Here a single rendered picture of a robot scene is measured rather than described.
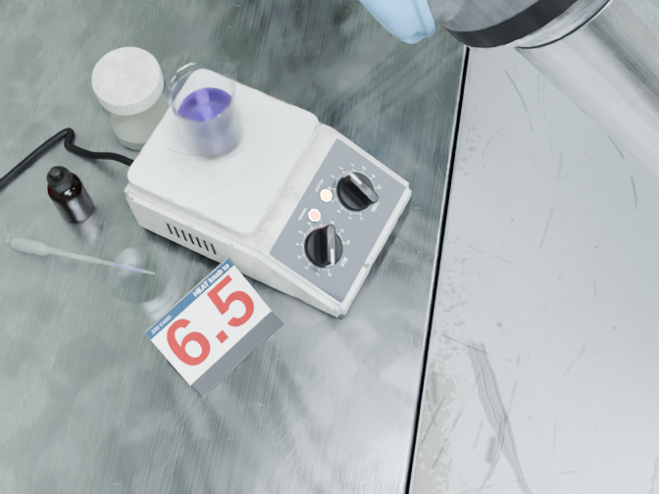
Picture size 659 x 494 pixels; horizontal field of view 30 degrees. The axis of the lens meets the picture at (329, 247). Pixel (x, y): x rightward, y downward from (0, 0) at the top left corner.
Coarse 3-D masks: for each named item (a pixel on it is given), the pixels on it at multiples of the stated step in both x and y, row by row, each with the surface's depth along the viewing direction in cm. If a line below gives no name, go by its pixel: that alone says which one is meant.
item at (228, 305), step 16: (208, 288) 99; (224, 288) 100; (240, 288) 100; (192, 304) 99; (208, 304) 99; (224, 304) 100; (240, 304) 100; (256, 304) 101; (176, 320) 98; (192, 320) 99; (208, 320) 99; (224, 320) 100; (240, 320) 100; (160, 336) 98; (176, 336) 98; (192, 336) 99; (208, 336) 99; (224, 336) 100; (176, 352) 98; (192, 352) 99; (208, 352) 99; (192, 368) 99
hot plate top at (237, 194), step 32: (256, 96) 100; (160, 128) 100; (256, 128) 99; (288, 128) 99; (160, 160) 98; (192, 160) 98; (256, 160) 98; (288, 160) 98; (160, 192) 97; (192, 192) 97; (224, 192) 97; (256, 192) 97; (224, 224) 96; (256, 224) 95
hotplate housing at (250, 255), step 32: (320, 128) 101; (320, 160) 100; (128, 192) 100; (288, 192) 99; (160, 224) 102; (192, 224) 98; (224, 256) 100; (256, 256) 97; (288, 288) 99; (352, 288) 99
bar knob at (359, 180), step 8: (344, 176) 99; (352, 176) 99; (360, 176) 101; (344, 184) 100; (352, 184) 99; (360, 184) 99; (368, 184) 101; (344, 192) 100; (352, 192) 100; (360, 192) 99; (368, 192) 99; (344, 200) 100; (352, 200) 100; (360, 200) 100; (368, 200) 99; (376, 200) 99; (352, 208) 100; (360, 208) 100
